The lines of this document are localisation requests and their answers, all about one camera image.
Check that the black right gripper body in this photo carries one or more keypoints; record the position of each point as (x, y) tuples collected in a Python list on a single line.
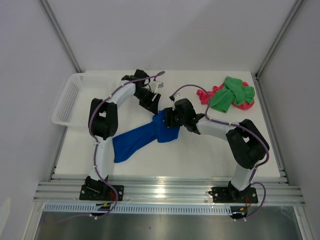
[(176, 119)]

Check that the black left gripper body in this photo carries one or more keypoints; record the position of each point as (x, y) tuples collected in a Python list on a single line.
[(146, 97)]

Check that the blue microfiber towel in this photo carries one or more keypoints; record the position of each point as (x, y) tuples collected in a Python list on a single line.
[(126, 144)]

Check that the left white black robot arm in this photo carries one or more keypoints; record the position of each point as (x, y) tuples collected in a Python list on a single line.
[(103, 125)]

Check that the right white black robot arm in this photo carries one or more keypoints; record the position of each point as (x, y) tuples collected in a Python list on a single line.
[(249, 148)]

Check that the pink microfiber towel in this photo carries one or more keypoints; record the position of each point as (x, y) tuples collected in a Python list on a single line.
[(204, 97)]

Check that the green microfiber towel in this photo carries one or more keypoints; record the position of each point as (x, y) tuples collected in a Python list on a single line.
[(234, 92)]

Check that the white plastic basket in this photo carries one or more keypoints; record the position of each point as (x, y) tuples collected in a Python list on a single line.
[(73, 106)]

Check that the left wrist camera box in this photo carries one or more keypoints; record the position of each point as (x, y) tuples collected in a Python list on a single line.
[(156, 85)]

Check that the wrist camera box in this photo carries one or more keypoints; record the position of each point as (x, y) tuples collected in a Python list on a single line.
[(176, 97), (156, 85)]

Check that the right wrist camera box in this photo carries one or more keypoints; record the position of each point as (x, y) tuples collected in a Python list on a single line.
[(176, 97)]

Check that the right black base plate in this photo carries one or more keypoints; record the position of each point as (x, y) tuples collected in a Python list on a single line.
[(225, 195)]

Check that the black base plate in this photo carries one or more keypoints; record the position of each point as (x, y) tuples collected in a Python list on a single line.
[(225, 195), (91, 193)]

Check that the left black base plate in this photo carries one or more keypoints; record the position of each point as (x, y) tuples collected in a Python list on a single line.
[(91, 193)]

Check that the aluminium extrusion rail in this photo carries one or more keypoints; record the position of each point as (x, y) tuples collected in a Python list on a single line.
[(167, 190)]

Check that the white slotted cable duct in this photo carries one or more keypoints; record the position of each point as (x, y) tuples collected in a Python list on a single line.
[(131, 208)]

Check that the left aluminium frame post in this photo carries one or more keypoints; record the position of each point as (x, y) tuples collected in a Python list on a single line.
[(58, 31)]

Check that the aluminium frame post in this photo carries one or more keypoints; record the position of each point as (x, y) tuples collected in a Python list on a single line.
[(280, 36), (58, 31)]

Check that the right aluminium frame post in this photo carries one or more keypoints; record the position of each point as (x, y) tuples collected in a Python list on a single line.
[(280, 36)]

